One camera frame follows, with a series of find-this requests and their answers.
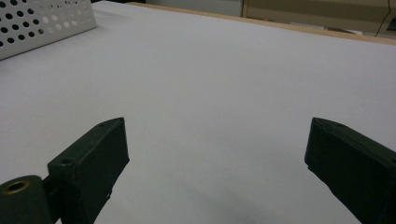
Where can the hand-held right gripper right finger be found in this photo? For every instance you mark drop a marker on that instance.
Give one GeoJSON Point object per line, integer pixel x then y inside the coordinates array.
{"type": "Point", "coordinates": [351, 165]}

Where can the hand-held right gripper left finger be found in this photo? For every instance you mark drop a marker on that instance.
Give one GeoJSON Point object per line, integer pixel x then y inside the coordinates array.
{"type": "Point", "coordinates": [88, 168]}

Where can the beige cabinet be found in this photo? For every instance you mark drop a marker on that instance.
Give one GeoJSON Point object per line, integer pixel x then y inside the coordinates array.
{"type": "Point", "coordinates": [311, 14]}

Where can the white perforated metal basket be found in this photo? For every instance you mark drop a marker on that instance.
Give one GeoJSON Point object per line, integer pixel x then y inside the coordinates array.
{"type": "Point", "coordinates": [46, 31]}

